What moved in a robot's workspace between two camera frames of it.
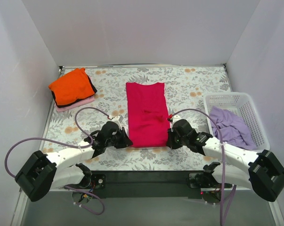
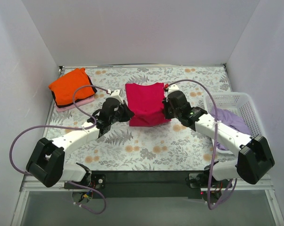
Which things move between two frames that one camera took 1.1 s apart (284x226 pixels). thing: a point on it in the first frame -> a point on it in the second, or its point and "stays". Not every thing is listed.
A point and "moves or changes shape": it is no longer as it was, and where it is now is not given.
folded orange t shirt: x=71 y=85 stays
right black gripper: x=175 y=139 -> x=166 y=109
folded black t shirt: x=95 y=91 stays
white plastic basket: x=240 y=103 stays
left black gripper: x=120 y=139 -> x=125 y=111
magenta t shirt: x=148 y=114 moves or changes shape
